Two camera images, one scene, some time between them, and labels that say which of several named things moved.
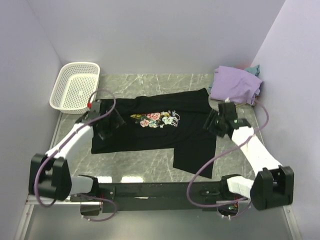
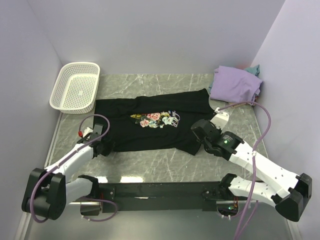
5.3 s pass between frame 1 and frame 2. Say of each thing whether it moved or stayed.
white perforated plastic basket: stayed
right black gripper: moved
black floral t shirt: moved
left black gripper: moved
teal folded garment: stayed
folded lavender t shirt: stayed
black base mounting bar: stayed
